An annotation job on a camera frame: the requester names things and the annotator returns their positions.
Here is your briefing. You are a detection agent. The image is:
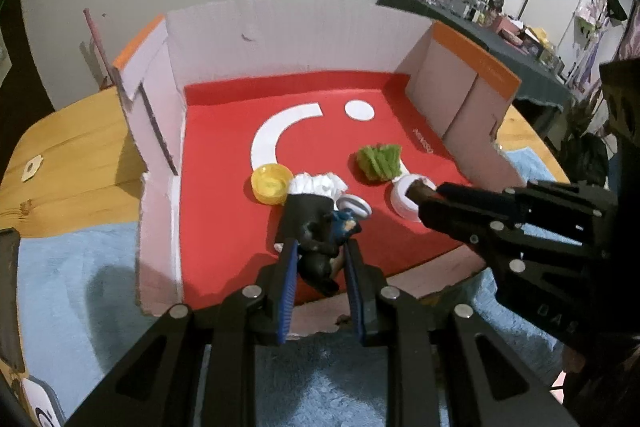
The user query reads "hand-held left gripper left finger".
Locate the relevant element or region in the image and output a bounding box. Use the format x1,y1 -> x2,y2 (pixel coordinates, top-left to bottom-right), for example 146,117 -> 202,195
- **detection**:
65,239 -> 301,427

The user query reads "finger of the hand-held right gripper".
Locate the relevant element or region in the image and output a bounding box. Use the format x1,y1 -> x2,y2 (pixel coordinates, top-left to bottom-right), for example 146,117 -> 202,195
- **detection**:
436,179 -> 619,228
416,194 -> 608,279

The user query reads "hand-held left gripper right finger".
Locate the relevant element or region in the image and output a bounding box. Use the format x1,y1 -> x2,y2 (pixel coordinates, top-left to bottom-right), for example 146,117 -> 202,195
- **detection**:
342,239 -> 581,427

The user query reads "dark-haired toy figure white base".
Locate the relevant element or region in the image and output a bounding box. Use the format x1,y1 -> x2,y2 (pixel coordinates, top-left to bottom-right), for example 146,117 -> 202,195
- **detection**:
295,194 -> 373,295

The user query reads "white round jar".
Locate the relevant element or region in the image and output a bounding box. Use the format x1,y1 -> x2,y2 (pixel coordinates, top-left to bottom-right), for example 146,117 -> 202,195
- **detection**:
389,174 -> 431,224

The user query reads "black bottle white ruffle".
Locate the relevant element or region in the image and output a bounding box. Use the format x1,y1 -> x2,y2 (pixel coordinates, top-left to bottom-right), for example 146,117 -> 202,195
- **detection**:
274,172 -> 348,253

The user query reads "green yarn pompom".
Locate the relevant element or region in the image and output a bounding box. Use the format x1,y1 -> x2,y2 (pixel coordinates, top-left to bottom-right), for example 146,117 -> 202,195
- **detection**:
354,143 -> 405,182

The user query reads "orange cardboard box red floor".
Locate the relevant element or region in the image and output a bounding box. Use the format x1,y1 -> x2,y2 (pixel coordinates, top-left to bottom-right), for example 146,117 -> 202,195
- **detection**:
112,0 -> 523,338

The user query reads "cluttered dark side table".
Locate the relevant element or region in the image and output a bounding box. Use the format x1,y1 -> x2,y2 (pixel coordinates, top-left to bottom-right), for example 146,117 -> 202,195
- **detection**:
377,0 -> 576,108

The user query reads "pink box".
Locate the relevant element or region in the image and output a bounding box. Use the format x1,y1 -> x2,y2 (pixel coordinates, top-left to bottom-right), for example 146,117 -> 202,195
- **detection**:
492,18 -> 526,38

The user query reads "blue fluffy mat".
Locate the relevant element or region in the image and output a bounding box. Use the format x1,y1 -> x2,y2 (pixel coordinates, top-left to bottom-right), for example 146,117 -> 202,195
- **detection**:
0,147 -> 571,427

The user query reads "white rectangular device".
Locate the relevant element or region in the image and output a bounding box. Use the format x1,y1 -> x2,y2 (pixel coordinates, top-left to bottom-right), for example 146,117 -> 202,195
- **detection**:
10,372 -> 66,427

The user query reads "black flat tablet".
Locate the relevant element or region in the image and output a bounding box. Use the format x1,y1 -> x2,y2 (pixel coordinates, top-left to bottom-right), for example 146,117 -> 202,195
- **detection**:
0,229 -> 26,373

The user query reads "small pale paper scrap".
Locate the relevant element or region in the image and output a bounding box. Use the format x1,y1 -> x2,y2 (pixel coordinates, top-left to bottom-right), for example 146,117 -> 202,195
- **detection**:
20,155 -> 46,182

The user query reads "thin brown stick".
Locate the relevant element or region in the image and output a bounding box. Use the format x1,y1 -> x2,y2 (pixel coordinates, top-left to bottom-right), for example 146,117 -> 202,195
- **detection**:
82,7 -> 113,88

